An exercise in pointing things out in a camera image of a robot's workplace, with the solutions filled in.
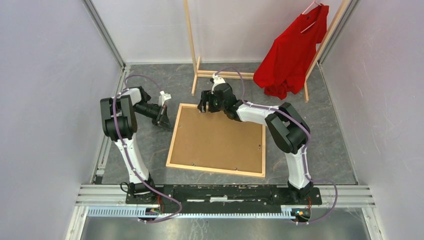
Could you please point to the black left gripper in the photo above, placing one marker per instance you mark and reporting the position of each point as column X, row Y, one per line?
column 162, row 119

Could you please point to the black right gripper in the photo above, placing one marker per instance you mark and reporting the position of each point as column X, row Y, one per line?
column 202, row 105

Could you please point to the brown backing board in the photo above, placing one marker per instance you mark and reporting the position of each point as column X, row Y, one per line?
column 218, row 142

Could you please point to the light wooden picture frame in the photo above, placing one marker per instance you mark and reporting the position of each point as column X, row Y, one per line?
column 172, row 145

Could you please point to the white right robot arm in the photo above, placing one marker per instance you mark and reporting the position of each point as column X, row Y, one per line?
column 289, row 131

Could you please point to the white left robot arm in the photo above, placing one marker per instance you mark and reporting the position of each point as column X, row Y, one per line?
column 119, row 123

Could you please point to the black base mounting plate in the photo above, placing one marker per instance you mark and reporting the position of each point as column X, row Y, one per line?
column 224, row 199

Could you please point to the red t-shirt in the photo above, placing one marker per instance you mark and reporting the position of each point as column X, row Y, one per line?
column 284, row 68

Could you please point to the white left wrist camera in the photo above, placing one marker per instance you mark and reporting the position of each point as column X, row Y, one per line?
column 163, row 97

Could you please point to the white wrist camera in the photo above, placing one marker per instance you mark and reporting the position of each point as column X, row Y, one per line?
column 217, row 80
column 163, row 97

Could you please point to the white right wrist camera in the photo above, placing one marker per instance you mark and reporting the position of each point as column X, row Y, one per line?
column 217, row 80

